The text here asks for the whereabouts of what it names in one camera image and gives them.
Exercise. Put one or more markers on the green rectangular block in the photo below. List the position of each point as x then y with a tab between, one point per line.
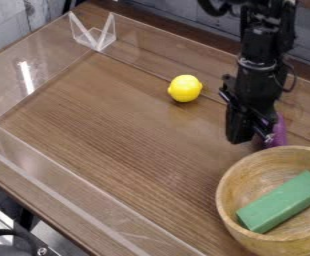
277	206

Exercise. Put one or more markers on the brown wooden bowl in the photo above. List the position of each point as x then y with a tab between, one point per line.
250	178

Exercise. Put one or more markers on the purple toy eggplant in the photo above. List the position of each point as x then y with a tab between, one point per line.
280	139

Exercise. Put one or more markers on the clear acrylic tray wall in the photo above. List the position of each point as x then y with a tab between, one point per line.
109	214

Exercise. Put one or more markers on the yellow toy lemon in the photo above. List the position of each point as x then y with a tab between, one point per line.
185	88

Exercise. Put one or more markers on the clear acrylic corner bracket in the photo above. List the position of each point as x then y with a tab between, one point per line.
94	38

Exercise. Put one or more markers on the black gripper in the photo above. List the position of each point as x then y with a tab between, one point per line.
250	94

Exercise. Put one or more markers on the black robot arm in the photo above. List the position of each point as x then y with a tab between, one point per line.
266	30

